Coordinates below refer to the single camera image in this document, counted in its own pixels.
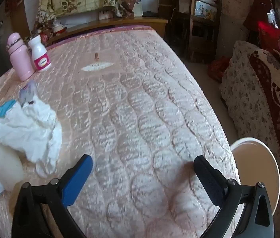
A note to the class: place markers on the pink thermos bottle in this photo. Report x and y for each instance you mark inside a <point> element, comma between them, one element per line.
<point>21,59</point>

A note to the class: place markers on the dark red patterned blanket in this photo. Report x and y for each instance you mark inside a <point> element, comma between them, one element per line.
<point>273,91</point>

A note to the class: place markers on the small black box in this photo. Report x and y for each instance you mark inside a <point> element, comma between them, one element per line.
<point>150,13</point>

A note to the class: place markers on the blue wrapper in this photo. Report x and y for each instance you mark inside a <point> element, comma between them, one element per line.
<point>2,110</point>

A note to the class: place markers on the dark wooden chair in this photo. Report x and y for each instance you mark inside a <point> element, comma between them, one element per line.
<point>194,37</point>

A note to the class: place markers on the red cloth on floor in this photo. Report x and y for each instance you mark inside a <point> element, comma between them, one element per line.
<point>218,69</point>

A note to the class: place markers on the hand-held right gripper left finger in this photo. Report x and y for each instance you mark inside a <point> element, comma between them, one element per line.
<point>77,178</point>

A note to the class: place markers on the silver blister wrapper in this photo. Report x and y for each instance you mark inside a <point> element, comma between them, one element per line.
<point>28,93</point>

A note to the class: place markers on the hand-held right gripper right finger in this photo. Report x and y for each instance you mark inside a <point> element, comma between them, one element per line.
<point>209,178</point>

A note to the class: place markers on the crumpled white tissue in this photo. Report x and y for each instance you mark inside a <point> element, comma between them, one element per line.
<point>23,129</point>

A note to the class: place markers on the sofa with cream floral cover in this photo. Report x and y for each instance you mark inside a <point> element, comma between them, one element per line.
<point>241,99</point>

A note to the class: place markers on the pink quilted bed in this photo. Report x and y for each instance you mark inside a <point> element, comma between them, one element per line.
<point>130,104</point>

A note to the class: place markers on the white round bin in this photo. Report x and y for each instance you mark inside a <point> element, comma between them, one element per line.
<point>253,163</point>

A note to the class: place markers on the red white ornament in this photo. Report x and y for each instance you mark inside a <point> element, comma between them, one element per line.
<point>59,27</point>

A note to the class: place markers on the red plastic bag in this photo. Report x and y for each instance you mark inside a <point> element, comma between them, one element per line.
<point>268,34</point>

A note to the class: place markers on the white pill bottle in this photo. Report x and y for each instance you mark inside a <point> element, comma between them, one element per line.
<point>39,54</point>

